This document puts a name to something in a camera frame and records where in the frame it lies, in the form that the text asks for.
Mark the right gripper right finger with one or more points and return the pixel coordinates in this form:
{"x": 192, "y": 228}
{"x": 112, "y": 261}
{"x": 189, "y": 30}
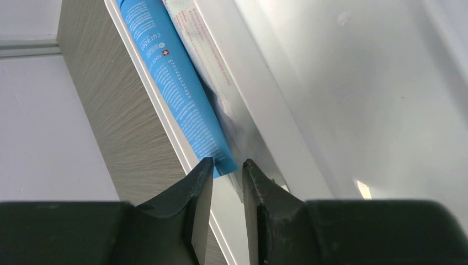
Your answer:
{"x": 283, "y": 229}

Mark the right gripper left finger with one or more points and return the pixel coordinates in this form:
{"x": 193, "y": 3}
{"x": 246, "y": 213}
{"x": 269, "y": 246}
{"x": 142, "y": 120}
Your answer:
{"x": 170, "y": 228}

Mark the white toothpaste tube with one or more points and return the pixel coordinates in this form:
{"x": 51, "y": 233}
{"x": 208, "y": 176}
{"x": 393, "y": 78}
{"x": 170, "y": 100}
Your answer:
{"x": 223, "y": 94}

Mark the blue toothpaste tube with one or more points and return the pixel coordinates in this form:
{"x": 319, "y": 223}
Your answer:
{"x": 170, "y": 67}

